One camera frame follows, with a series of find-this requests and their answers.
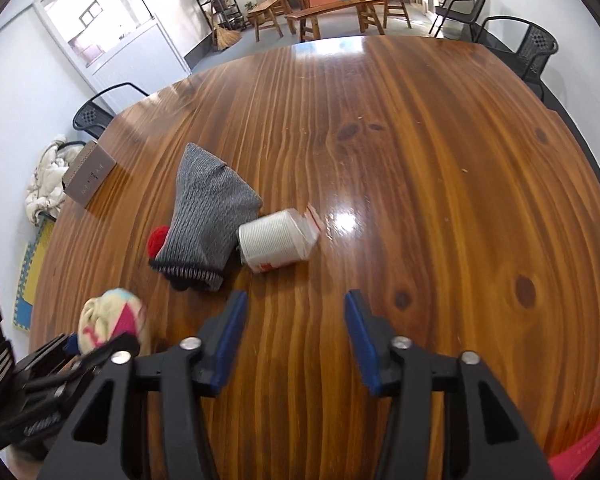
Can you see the white padded jacket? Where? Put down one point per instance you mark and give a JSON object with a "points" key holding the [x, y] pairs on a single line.
{"points": [[47, 180]]}

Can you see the black chair with perforated back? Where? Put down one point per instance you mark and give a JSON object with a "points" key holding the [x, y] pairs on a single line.
{"points": [[97, 112]]}

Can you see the black metal shelf rack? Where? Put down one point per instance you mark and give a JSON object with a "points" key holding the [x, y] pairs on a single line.
{"points": [[222, 2]]}

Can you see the long grey sock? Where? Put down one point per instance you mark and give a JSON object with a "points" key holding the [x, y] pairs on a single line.
{"points": [[210, 210]]}

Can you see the white framed window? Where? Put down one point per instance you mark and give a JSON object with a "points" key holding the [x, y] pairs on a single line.
{"points": [[105, 20]]}

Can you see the red cardboard box container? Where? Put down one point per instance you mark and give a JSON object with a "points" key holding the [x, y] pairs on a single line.
{"points": [[585, 452]]}

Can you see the red fuzzy pompom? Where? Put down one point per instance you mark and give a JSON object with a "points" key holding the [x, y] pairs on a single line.
{"points": [[157, 240]]}

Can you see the long wooden bench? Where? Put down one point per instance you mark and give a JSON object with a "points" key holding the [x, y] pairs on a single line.
{"points": [[330, 8]]}

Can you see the straw broom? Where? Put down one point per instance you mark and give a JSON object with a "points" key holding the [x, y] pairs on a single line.
{"points": [[227, 37]]}

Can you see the brown cardboard box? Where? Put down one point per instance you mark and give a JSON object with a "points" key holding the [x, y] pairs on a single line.
{"points": [[87, 170]]}

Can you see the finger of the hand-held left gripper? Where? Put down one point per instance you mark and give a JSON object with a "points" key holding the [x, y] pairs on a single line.
{"points": [[45, 352], [105, 352]]}

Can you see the black mesh-back metal chair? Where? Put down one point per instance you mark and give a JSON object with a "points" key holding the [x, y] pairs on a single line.
{"points": [[535, 42]]}

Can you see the yellow and blue foam mat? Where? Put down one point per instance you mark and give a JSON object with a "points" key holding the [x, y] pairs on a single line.
{"points": [[30, 270]]}

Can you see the cream and pink sock ball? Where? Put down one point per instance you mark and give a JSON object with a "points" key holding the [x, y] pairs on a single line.
{"points": [[110, 315]]}

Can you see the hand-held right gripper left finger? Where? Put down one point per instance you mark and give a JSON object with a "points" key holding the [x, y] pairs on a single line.
{"points": [[227, 340]]}

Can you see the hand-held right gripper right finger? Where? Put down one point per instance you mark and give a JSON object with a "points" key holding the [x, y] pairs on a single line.
{"points": [[365, 345]]}

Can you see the black metal armchair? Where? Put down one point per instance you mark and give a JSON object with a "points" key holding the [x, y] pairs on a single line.
{"points": [[460, 2]]}

